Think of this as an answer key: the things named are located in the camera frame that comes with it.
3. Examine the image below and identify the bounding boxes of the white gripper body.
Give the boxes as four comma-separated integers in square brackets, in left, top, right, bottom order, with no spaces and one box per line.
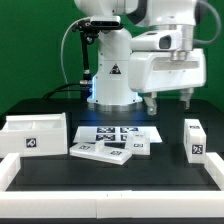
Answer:
[128,49,206,93]

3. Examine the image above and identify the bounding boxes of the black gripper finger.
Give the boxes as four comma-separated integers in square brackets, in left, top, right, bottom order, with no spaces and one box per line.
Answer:
[180,88,194,109]
[143,93,157,116]

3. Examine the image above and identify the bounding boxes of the white cabinet door panel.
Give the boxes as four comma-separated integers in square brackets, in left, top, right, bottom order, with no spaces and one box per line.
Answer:
[125,131,150,155]

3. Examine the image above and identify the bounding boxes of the white cabinet block with markers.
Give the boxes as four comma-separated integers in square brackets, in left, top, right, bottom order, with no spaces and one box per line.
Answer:
[183,119,207,164]

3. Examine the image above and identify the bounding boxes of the white cabinet body box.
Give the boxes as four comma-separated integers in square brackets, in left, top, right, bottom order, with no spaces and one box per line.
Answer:
[0,113,67,158]

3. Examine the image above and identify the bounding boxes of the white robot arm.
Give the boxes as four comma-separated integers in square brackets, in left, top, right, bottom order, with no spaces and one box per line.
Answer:
[74,0,222,115]

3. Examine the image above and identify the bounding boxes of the white panel with knob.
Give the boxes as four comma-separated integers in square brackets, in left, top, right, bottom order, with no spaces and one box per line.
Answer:
[69,140,132,165]

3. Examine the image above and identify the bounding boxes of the white marker sheet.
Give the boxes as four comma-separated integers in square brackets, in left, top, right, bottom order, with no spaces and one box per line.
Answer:
[73,126,162,143]

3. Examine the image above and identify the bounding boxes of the white U-shaped table fence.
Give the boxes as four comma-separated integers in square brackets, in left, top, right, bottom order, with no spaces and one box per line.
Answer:
[0,153,224,219]

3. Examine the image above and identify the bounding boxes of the black base cables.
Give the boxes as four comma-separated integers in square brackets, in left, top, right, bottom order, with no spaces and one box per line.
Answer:
[42,79,94,100]

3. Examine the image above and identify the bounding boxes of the black camera on stand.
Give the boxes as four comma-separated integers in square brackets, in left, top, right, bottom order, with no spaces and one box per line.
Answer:
[72,16,123,101]

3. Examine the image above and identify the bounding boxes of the grey camera cable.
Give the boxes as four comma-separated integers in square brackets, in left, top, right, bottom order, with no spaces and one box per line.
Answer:
[60,17,90,85]

